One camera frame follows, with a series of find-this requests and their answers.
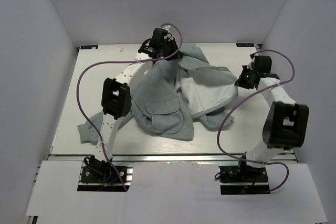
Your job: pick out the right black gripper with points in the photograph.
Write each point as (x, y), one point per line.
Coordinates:
(240, 82)

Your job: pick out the blue table sticker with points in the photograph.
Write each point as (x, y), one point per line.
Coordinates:
(88, 47)
(245, 44)

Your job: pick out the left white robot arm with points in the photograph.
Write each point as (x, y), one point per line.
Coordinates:
(116, 92)

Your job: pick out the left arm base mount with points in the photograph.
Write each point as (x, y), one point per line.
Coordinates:
(100, 176)

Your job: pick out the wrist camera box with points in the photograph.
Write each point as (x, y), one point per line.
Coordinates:
(250, 66)
(168, 28)

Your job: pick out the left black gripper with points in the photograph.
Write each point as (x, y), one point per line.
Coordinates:
(172, 43)

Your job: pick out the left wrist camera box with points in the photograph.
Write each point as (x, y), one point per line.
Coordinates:
(168, 28)

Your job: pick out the left blue table sticker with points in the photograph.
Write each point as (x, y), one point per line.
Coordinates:
(88, 47)

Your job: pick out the grey zip-up jacket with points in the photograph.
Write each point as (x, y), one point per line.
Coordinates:
(172, 94)

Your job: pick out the right blue table sticker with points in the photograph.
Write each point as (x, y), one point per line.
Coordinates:
(245, 44)

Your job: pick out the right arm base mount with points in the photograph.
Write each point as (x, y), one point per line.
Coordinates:
(242, 179)

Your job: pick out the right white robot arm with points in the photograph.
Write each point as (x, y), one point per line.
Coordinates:
(286, 123)

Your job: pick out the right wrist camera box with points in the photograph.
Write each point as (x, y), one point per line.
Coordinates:
(250, 66)

